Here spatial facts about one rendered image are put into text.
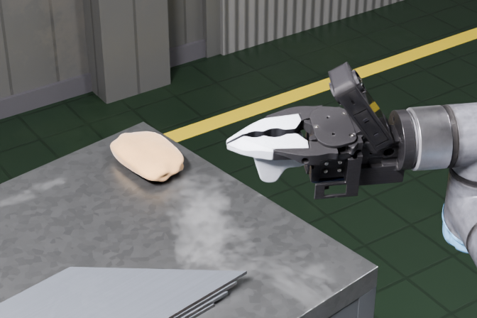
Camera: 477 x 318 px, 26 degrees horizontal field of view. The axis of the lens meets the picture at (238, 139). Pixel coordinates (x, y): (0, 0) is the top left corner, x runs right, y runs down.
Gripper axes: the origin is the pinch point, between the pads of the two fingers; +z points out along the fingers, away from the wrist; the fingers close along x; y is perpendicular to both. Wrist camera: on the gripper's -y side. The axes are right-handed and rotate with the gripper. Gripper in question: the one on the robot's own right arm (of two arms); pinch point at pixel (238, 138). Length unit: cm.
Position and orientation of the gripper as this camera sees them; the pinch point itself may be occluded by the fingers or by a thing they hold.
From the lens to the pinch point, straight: 117.4
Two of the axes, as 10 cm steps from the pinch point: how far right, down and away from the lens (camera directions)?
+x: -1.4, -6.3, 7.6
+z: -9.9, 0.8, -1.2
